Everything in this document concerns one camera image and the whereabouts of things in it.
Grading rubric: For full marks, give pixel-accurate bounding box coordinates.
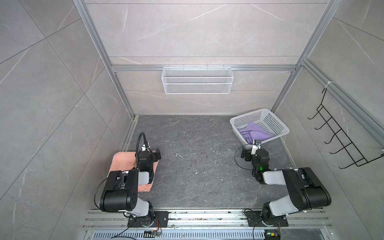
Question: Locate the purple t-shirt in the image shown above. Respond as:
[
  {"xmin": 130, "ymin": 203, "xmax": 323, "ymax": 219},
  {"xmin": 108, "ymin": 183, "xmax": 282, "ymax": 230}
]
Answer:
[{"xmin": 238, "ymin": 123, "xmax": 274, "ymax": 144}]

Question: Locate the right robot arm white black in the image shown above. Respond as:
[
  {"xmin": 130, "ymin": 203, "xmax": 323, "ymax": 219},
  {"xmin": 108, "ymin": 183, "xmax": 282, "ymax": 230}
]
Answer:
[{"xmin": 241, "ymin": 146, "xmax": 332, "ymax": 227}]

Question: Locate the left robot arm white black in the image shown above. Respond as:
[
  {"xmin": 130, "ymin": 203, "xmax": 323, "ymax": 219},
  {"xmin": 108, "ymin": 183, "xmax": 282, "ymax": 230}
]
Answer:
[{"xmin": 96, "ymin": 147, "xmax": 161, "ymax": 222}]

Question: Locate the pink folded t-shirt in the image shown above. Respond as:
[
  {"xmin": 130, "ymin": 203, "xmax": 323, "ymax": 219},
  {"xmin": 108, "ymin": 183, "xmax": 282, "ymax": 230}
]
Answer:
[{"xmin": 109, "ymin": 152, "xmax": 159, "ymax": 192}]

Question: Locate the white plastic laundry basket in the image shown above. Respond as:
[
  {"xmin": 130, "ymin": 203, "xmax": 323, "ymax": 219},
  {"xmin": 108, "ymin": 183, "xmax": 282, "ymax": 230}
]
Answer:
[{"xmin": 230, "ymin": 109, "xmax": 290, "ymax": 149}]

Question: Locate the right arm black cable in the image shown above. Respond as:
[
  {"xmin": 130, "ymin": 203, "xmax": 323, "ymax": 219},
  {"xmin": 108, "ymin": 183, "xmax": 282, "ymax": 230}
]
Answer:
[{"xmin": 233, "ymin": 143, "xmax": 254, "ymax": 171}]

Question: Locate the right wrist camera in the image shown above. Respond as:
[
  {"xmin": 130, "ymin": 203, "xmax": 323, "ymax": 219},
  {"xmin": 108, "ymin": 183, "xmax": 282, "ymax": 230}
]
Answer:
[{"xmin": 251, "ymin": 140, "xmax": 262, "ymax": 155}]

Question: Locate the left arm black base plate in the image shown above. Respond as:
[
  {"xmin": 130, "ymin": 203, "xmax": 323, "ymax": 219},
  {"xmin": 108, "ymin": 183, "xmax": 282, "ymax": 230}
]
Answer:
[{"xmin": 127, "ymin": 211, "xmax": 170, "ymax": 228}]

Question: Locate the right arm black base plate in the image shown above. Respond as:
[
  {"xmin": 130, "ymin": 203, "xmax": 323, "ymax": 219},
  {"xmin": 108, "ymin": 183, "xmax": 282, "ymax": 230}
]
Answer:
[{"xmin": 244, "ymin": 209, "xmax": 289, "ymax": 227}]

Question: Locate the white wire mesh wall basket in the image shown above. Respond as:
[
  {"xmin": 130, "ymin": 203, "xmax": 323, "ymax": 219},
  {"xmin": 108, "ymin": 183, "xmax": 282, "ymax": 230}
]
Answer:
[{"xmin": 162, "ymin": 67, "xmax": 234, "ymax": 95}]

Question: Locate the aluminium rail base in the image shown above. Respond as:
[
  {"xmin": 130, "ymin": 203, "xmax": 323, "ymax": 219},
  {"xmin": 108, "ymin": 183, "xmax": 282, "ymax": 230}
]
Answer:
[{"xmin": 75, "ymin": 208, "xmax": 339, "ymax": 240}]

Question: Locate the black wire hook rack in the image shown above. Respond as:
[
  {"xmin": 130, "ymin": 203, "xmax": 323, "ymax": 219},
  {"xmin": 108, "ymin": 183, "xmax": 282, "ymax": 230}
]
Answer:
[{"xmin": 307, "ymin": 88, "xmax": 384, "ymax": 170}]

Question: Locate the aluminium frame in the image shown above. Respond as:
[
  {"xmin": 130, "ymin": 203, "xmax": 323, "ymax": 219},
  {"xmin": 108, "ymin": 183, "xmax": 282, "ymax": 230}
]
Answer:
[{"xmin": 74, "ymin": 1, "xmax": 384, "ymax": 145}]

